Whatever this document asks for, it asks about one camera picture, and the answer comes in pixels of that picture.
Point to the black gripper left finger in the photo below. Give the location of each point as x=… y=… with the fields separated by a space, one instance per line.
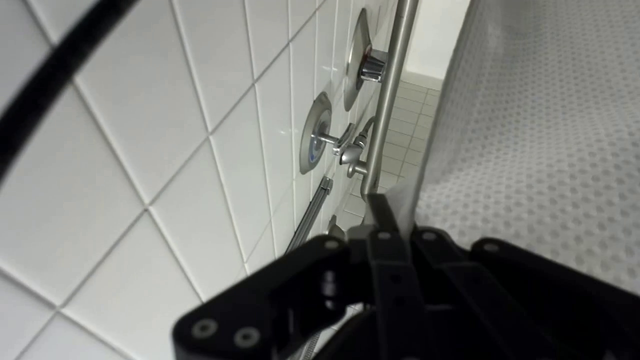
x=281 y=306

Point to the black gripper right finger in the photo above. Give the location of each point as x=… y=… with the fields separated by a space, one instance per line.
x=533 y=312

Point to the white shower curtain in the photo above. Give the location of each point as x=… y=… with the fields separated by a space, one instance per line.
x=546 y=132

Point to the chrome shower slide bar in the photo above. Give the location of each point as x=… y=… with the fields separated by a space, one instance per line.
x=393 y=80

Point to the round chrome valve knob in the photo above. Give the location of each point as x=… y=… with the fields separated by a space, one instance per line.
x=372 y=65

